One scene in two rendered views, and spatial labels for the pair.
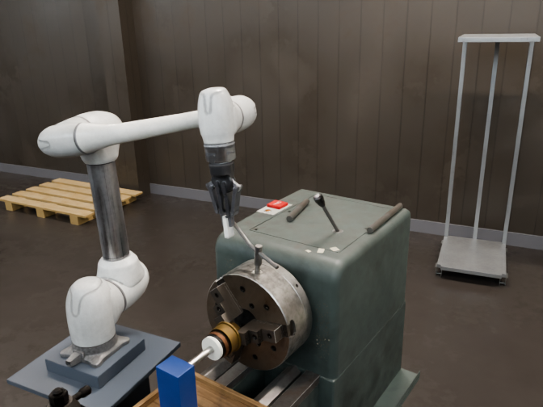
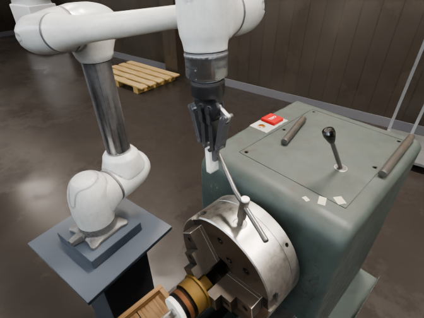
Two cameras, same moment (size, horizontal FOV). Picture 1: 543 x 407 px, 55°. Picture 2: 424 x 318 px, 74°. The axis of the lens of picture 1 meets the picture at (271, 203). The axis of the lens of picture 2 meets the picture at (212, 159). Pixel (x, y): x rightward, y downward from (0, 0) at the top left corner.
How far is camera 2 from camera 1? 0.93 m
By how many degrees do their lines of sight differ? 18
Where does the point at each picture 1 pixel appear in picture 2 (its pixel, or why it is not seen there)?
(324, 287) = (321, 252)
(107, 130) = (73, 23)
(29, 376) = (45, 243)
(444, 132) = (409, 47)
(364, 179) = (333, 79)
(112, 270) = (112, 164)
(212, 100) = not seen: outside the picture
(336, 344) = (320, 301)
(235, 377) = not seen: hidden behind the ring
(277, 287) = (262, 250)
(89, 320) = (84, 213)
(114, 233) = (112, 132)
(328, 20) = not seen: outside the picture
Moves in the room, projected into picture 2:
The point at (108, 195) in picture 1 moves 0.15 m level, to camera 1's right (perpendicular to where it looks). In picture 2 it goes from (103, 96) to (142, 100)
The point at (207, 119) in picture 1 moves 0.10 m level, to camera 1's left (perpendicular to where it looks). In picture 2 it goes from (186, 12) to (133, 11)
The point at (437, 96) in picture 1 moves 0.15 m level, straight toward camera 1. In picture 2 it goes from (411, 16) to (411, 17)
